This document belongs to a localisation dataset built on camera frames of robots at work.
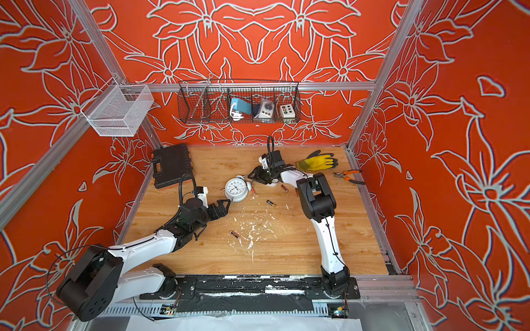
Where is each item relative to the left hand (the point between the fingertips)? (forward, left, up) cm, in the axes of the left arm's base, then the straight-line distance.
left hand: (224, 202), depth 86 cm
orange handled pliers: (+24, -57, -7) cm, 62 cm away
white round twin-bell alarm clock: (+10, -4, -4) cm, 11 cm away
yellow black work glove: (+32, -44, -6) cm, 55 cm away
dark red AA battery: (+14, -27, -8) cm, 31 cm away
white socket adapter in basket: (+35, -16, +23) cm, 45 cm away
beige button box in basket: (+39, -26, +21) cm, 51 cm away
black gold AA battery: (+5, -20, -8) cm, 23 cm away
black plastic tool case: (+24, +35, -4) cm, 42 cm away
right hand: (+17, -7, -4) cm, 19 cm away
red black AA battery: (-11, -6, -8) cm, 15 cm away
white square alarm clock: (+14, -21, -3) cm, 26 cm away
